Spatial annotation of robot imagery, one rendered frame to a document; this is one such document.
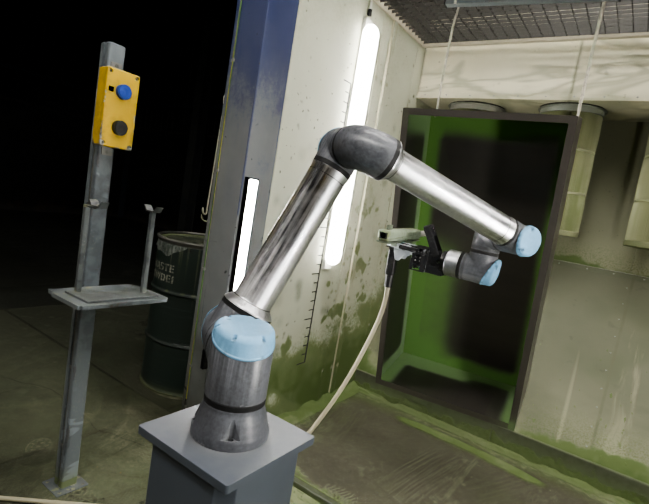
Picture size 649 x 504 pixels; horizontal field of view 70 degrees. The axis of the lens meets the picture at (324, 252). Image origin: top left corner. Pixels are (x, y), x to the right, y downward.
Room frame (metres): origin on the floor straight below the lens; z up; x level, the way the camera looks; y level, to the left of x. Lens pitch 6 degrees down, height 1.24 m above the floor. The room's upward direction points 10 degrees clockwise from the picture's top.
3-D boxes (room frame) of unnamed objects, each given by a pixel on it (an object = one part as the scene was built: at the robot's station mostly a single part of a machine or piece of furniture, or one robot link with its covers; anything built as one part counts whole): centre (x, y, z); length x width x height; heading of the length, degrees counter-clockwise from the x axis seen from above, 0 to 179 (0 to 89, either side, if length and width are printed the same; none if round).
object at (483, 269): (1.52, -0.51, 1.10); 0.12 x 0.09 x 0.10; 60
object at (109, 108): (1.63, 0.79, 1.42); 0.12 x 0.06 x 0.26; 146
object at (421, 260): (1.60, -0.36, 1.09); 0.12 x 0.08 x 0.09; 60
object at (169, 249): (2.77, 0.70, 0.44); 0.59 x 0.58 x 0.89; 37
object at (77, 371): (1.66, 0.83, 0.82); 0.06 x 0.06 x 1.64; 56
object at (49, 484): (1.66, 0.83, 0.00); 0.12 x 0.12 x 0.01; 56
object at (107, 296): (1.57, 0.70, 0.95); 0.26 x 0.15 x 0.32; 146
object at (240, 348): (1.09, 0.16, 0.83); 0.17 x 0.15 x 0.18; 20
